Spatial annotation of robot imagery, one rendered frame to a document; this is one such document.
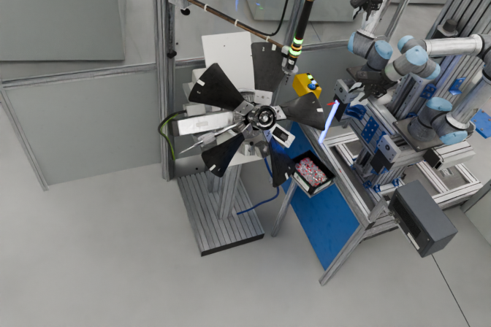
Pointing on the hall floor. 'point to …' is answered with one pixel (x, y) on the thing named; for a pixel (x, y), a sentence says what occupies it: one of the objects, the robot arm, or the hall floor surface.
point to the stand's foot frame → (203, 210)
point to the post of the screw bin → (284, 208)
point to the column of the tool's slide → (166, 98)
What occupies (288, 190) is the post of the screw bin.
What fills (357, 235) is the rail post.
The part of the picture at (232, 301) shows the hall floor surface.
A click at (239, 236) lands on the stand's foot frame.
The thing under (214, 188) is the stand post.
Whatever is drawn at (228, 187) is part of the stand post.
